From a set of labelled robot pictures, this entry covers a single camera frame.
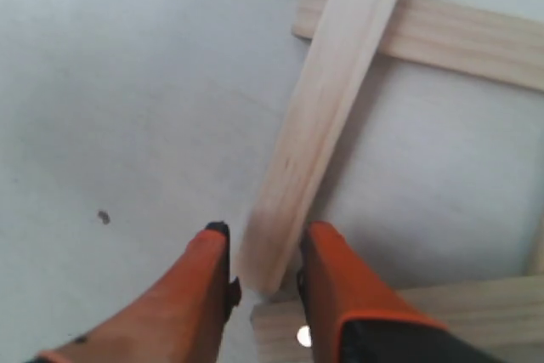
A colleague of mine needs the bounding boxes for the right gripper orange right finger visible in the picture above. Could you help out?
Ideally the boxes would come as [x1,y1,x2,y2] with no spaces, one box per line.
[297,222,495,362]

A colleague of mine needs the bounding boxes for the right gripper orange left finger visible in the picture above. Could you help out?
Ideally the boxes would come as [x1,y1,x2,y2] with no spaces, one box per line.
[33,222,241,362]

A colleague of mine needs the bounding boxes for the plain wooden stick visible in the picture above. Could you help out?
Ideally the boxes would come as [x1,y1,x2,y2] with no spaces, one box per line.
[525,216,544,275]
[237,0,398,295]

